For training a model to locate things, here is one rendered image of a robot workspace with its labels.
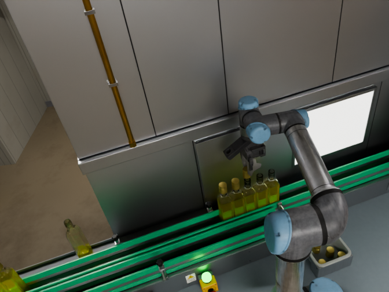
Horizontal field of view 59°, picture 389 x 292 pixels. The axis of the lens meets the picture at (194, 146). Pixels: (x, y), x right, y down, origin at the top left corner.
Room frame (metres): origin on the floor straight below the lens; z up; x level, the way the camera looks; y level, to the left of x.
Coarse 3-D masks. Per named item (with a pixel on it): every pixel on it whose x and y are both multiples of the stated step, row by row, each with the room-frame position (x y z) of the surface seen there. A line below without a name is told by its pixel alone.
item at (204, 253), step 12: (228, 240) 0.89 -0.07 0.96; (240, 240) 0.90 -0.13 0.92; (252, 240) 0.91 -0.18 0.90; (192, 252) 0.86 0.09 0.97; (204, 252) 0.87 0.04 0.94; (216, 252) 0.88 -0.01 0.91; (168, 264) 0.84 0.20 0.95; (180, 264) 0.85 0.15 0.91; (192, 264) 0.86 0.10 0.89; (132, 276) 0.80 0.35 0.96; (144, 276) 0.82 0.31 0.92; (156, 276) 0.82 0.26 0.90; (96, 288) 0.78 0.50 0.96; (108, 288) 0.78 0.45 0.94; (120, 288) 0.79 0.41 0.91
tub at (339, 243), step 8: (336, 240) 0.89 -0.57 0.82; (312, 248) 0.90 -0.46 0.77; (336, 248) 0.88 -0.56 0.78; (344, 248) 0.84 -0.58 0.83; (312, 256) 0.82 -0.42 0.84; (320, 256) 0.85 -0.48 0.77; (336, 256) 0.84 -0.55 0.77; (344, 256) 0.79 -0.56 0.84; (320, 264) 0.77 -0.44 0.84; (328, 264) 0.77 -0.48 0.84
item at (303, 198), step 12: (372, 168) 1.15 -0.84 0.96; (384, 168) 1.16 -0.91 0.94; (348, 180) 1.12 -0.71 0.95; (360, 180) 1.14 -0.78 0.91; (276, 204) 1.04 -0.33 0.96; (288, 204) 1.06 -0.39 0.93; (300, 204) 1.07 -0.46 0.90; (240, 216) 1.00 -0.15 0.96; (204, 228) 0.97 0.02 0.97; (168, 240) 0.94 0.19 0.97; (144, 252) 0.91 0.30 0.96; (108, 264) 0.88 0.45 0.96; (72, 276) 0.85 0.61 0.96; (36, 288) 0.82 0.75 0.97
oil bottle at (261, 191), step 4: (256, 184) 1.06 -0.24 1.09; (264, 184) 1.06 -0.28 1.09; (256, 188) 1.05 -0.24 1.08; (260, 188) 1.04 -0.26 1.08; (264, 188) 1.04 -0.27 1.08; (256, 192) 1.04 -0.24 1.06; (260, 192) 1.04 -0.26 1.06; (264, 192) 1.04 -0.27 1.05; (256, 196) 1.04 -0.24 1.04; (260, 196) 1.04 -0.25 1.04; (264, 196) 1.04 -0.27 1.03; (256, 200) 1.04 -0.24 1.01; (260, 200) 1.04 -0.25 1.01; (264, 200) 1.04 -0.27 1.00; (256, 204) 1.05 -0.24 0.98; (260, 204) 1.04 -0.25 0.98; (264, 204) 1.04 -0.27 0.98; (256, 208) 1.05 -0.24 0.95
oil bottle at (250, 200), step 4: (244, 188) 1.05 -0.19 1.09; (252, 188) 1.05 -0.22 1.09; (244, 192) 1.04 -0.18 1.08; (248, 192) 1.03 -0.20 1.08; (252, 192) 1.03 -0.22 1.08; (244, 196) 1.03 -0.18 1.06; (248, 196) 1.03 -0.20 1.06; (252, 196) 1.03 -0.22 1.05; (248, 200) 1.03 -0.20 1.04; (252, 200) 1.03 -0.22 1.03; (248, 204) 1.03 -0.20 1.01; (252, 204) 1.03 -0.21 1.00; (248, 208) 1.03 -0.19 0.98; (252, 208) 1.03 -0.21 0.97
